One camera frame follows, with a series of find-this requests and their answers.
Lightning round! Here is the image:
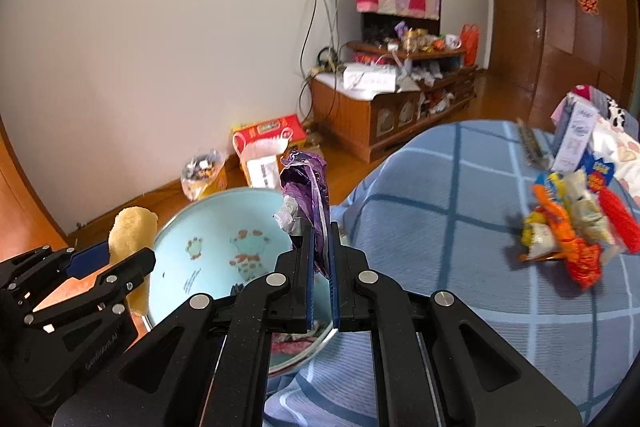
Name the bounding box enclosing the heart pattern duvet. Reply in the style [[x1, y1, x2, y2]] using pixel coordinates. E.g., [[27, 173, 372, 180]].
[[549, 91, 640, 203]]

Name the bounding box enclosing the cow pattern pillow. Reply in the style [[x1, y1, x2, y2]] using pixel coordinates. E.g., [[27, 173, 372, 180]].
[[569, 83, 640, 138]]

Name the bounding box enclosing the dark green small packet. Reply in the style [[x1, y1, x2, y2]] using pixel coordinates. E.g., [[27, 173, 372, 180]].
[[516, 119, 552, 170]]

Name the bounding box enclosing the yellow plastic bag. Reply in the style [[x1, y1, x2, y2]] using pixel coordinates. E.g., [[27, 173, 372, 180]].
[[518, 173, 624, 265]]

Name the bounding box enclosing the wooden tv cabinet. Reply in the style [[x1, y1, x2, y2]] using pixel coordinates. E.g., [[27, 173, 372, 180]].
[[310, 41, 478, 162]]

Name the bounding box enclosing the blue white gable carton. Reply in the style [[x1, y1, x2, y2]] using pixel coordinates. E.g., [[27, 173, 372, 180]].
[[579, 129, 620, 193]]

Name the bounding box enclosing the purple snack wrapper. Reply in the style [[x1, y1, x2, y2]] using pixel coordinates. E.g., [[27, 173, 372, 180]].
[[273, 150, 331, 277]]

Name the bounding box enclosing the blue checked table cloth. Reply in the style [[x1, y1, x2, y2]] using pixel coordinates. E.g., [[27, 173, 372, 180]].
[[261, 119, 640, 427]]

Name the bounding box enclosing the red plastic bag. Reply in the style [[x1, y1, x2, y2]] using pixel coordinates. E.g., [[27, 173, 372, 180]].
[[518, 182, 602, 291]]

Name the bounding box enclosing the red double happiness decoration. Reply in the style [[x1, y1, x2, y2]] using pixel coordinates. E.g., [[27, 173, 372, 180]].
[[577, 0, 599, 16]]

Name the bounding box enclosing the white mug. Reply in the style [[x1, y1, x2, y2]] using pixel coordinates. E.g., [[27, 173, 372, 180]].
[[445, 34, 461, 50]]

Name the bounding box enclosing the clear bag of snacks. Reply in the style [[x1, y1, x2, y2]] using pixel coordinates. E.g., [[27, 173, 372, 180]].
[[180, 150, 228, 202]]

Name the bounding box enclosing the orange hanging bag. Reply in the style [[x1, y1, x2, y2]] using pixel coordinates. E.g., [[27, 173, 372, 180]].
[[460, 24, 480, 67]]

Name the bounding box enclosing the brown wooden wardrobe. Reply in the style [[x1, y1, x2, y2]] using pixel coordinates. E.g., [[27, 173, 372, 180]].
[[529, 0, 639, 129]]

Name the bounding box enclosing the white tall milk carton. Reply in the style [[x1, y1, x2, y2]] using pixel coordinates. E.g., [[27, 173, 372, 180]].
[[551, 93, 600, 174]]

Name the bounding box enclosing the yellow foam piece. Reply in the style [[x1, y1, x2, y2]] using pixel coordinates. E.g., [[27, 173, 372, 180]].
[[107, 207, 158, 317]]

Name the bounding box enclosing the light blue enamel basin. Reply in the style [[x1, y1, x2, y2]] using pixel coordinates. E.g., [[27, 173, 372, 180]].
[[144, 187, 337, 377]]

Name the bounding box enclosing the white box on cabinet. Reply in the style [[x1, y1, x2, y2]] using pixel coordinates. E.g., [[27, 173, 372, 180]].
[[343, 63, 397, 93]]

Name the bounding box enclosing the red orange cardboard box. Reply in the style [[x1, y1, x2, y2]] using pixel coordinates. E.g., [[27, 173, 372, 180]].
[[231, 115, 307, 190]]

